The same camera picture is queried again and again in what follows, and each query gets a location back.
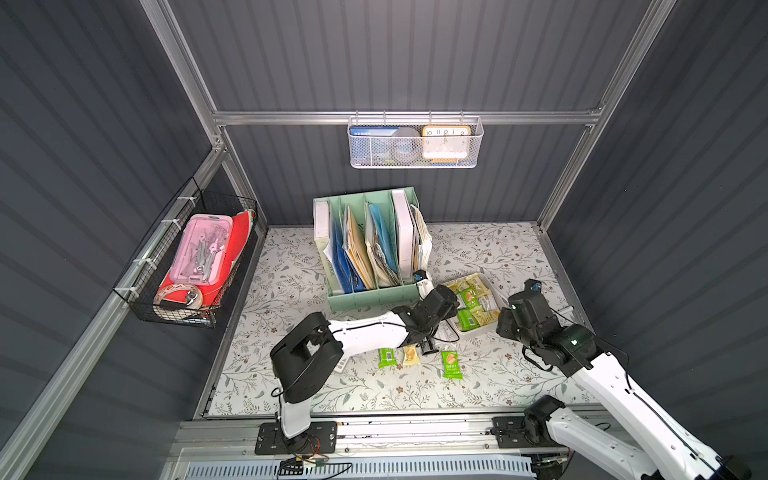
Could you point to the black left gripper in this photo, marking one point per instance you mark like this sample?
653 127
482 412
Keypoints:
424 327

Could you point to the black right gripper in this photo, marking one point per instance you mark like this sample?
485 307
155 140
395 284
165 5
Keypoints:
514 315

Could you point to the yellow cookie packet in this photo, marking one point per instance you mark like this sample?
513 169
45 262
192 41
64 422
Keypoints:
411 356

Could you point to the green cookie packet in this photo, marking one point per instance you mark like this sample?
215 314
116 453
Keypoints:
387 357
451 365

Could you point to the white plastic storage box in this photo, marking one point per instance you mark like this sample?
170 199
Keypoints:
479 306

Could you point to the mint green file organizer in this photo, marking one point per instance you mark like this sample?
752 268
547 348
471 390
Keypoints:
367 222

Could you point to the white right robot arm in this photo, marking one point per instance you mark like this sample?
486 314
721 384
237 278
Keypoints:
662 447

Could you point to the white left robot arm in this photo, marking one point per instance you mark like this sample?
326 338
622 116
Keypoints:
306 357

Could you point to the blue box in basket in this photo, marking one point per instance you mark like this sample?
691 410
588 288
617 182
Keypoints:
370 145

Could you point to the blue folder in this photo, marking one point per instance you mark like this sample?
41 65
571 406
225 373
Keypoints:
346 273

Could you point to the yellow white alarm clock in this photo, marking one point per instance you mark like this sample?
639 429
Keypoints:
446 142

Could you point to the grey tape roll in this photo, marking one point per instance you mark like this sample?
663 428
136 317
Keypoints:
406 145

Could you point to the clear tape roll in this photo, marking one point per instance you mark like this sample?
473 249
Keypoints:
185 296

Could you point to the pink plastic pencil case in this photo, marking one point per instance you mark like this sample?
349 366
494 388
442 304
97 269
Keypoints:
201 251

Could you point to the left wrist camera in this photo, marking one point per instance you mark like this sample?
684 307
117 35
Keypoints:
423 283

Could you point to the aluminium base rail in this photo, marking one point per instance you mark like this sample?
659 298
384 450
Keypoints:
356 436

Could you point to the white wire wall basket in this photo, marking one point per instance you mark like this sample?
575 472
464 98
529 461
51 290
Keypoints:
419 123

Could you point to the black wire side basket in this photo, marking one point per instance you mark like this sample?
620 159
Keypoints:
148 270

